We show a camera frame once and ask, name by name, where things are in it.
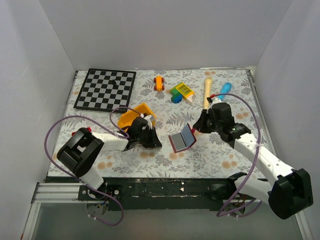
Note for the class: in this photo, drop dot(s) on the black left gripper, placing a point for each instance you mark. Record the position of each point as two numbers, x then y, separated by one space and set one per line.
154 142

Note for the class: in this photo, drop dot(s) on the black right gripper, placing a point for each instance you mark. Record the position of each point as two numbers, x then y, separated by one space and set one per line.
199 125

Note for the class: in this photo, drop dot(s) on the red leather card holder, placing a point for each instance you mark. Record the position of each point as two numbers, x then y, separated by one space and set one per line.
188 136

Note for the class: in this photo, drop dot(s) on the yellow plastic bin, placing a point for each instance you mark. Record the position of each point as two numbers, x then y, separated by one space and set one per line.
127 118

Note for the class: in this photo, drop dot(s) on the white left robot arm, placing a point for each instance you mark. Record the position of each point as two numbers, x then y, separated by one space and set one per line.
79 153

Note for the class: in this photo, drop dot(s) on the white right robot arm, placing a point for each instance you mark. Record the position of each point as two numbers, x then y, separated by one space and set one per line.
286 190

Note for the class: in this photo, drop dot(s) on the floral table mat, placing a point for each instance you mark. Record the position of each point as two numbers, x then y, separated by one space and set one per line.
209 157

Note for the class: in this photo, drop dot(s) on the colourful toy block house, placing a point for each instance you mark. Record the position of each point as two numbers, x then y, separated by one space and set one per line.
181 92

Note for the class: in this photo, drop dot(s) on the cream toy microphone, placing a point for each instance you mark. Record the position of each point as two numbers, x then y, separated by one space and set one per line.
207 91

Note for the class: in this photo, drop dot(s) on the blue toy microphone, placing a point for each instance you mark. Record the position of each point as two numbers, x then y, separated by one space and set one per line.
225 90

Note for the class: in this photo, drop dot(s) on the orange toy car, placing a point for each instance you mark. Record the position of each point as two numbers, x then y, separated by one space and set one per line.
159 83

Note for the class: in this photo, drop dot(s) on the black white chessboard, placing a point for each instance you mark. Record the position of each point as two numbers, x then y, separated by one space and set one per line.
97 92

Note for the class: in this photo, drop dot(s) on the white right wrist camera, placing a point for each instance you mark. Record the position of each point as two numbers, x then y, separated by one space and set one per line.
214 100

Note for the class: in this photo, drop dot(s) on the black front table rail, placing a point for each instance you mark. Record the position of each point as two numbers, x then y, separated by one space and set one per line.
164 193

